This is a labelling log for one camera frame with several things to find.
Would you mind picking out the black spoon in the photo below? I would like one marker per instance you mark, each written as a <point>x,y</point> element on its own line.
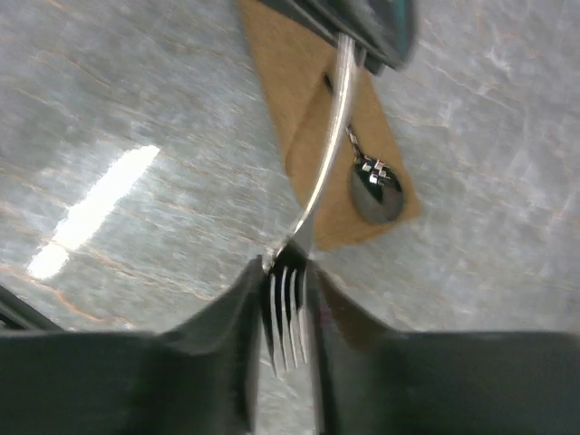
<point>376,191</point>

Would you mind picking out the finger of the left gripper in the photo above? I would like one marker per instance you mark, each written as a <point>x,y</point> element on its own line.
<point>386,30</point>

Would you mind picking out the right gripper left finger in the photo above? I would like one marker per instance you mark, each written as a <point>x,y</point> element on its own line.
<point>200,377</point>

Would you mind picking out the silver fork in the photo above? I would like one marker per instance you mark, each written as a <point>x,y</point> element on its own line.
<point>283,293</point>

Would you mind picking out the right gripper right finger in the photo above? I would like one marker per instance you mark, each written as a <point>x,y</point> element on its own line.
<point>369,378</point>

